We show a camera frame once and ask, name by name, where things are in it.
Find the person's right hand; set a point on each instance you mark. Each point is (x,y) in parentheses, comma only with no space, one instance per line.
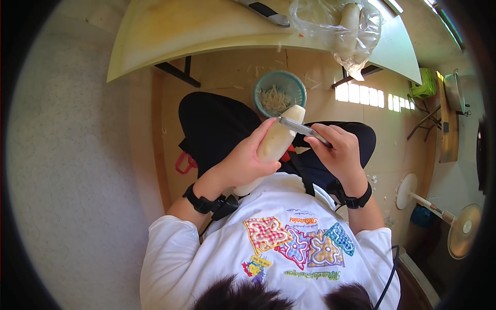
(343,159)

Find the person's left hand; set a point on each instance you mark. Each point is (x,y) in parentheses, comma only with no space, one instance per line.
(236,166)

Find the person's left thumb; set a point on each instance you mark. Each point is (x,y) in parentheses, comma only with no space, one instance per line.
(270,167)

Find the person's left index finger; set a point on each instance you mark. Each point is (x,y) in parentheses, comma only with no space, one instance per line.
(264,128)

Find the person's right fingers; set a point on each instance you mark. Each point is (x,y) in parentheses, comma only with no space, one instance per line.
(329,131)

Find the person's right thumb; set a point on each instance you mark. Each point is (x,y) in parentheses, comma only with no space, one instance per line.
(314,145)

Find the white radish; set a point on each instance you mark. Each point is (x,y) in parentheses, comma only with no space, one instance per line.
(277,141)
(348,27)

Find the metal peeler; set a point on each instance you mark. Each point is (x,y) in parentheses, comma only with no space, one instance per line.
(298,127)

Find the pile of radish peelings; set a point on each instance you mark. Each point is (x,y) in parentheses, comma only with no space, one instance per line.
(273,99)

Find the person's legs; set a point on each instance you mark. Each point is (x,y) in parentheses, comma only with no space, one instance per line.
(217,124)

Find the person's body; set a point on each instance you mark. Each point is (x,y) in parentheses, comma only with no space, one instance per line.
(279,217)

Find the green plastic basket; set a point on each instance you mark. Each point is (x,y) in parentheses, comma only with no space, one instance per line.
(296,87)

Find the cardboard floor mat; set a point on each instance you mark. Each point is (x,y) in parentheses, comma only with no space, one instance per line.
(232,73)

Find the black wrist band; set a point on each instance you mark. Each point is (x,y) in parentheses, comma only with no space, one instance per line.
(354,200)
(205,203)

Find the red plastic stool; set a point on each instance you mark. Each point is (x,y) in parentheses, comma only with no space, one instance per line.
(182,164)

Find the dark metal folding stand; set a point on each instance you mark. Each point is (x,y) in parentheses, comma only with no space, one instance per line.
(424,118)

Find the green plastic stool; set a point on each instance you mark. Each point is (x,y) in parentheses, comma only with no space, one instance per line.
(425,83)

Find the clear plastic bag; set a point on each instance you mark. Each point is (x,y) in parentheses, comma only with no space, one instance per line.
(310,19)

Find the kitchen knife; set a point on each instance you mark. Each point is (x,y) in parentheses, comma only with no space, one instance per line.
(267,13)

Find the wooden bench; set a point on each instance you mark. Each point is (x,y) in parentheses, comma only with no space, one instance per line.
(448,135)

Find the cream table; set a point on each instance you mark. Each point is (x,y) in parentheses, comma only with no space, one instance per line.
(186,31)

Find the blue plastic object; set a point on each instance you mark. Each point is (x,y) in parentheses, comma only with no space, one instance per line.
(422,216)

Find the metal pot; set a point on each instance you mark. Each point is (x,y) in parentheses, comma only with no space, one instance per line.
(454,91)

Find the white standing fan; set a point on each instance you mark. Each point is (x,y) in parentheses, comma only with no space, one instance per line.
(463,232)

